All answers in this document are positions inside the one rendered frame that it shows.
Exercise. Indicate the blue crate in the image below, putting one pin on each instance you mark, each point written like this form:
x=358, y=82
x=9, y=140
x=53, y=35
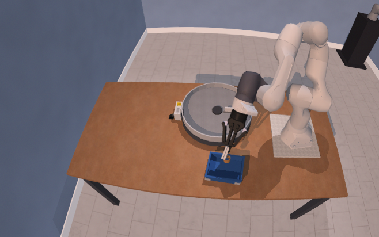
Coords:
x=218, y=170

